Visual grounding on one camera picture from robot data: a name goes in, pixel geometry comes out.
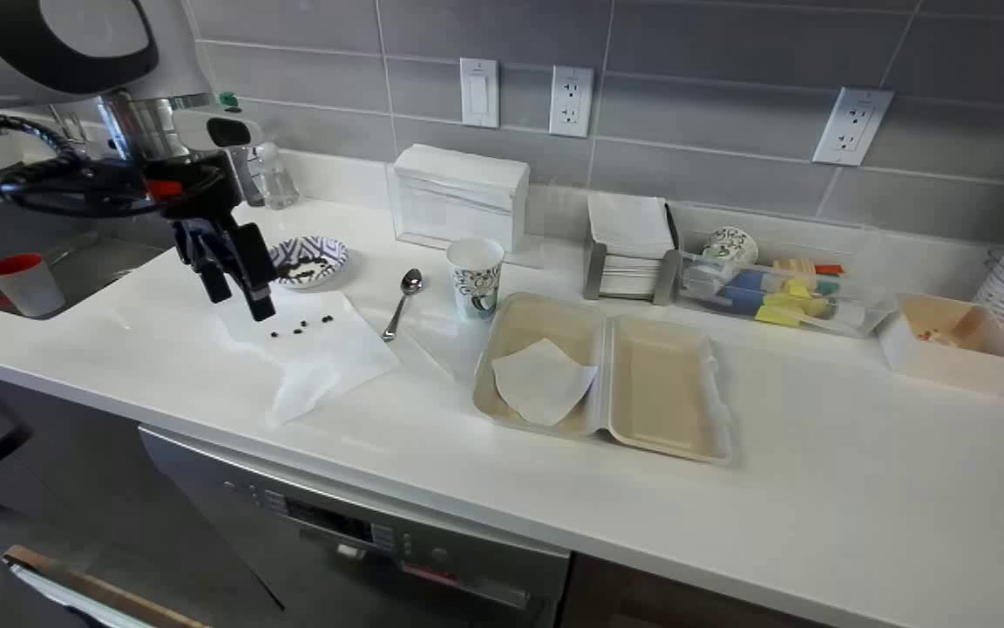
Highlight white paper towel dispenser box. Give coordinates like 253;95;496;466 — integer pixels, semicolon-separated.
391;140;534;255

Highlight clear condiment tray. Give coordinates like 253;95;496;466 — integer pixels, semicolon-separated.
673;225;891;342

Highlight metal napkin holder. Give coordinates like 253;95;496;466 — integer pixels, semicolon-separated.
582;190;684;308

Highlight beige clamshell takeout container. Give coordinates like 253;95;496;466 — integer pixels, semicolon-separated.
471;289;735;468

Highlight large white paper sheet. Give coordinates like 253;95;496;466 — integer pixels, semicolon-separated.
215;289;405;429

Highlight dark cabinet door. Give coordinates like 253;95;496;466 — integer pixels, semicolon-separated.
557;552;826;628

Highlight brown bar handle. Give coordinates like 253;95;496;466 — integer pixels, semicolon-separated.
0;541;182;628

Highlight patterned small bowl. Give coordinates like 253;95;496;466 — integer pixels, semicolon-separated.
269;234;356;294

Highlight upright white wall outlet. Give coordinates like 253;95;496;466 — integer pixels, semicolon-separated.
548;63;595;140

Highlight small white cardboard box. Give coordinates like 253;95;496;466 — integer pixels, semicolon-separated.
877;294;1004;398

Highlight stainless dishwasher front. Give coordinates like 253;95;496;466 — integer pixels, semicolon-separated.
131;425;575;628

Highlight yellow packets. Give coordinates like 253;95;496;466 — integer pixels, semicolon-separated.
752;277;832;333

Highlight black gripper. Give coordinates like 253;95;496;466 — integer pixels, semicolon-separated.
143;147;282;324

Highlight square white paper towel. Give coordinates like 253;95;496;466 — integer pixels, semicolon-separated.
489;335;603;429

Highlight round white patterned tub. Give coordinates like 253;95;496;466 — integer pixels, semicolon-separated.
692;225;763;283

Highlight red rimmed cup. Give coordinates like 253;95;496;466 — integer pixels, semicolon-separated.
0;253;65;320

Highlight tilted white wall outlet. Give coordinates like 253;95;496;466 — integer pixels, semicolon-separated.
812;89;897;168

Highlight clear bottle green cap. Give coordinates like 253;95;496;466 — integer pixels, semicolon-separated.
215;92;301;213

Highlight metal spoon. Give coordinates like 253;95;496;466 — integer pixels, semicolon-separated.
380;265;425;347

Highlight steel sink basin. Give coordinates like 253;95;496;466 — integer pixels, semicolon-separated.
0;204;182;324

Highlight blue packets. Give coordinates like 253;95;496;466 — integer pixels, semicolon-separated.
718;268;775;316

